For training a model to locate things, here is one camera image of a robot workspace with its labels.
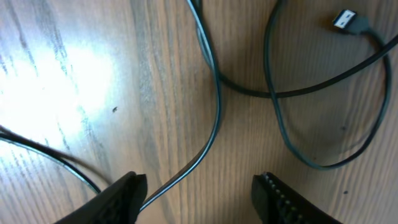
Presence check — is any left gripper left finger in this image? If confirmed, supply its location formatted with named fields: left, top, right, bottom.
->
left=56, top=172, right=147, bottom=224

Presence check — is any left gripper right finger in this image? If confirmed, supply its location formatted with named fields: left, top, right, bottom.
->
left=251, top=172, right=341, bottom=224

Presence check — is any black thin usb cable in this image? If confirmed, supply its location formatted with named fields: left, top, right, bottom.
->
left=0, top=0, right=223, bottom=212

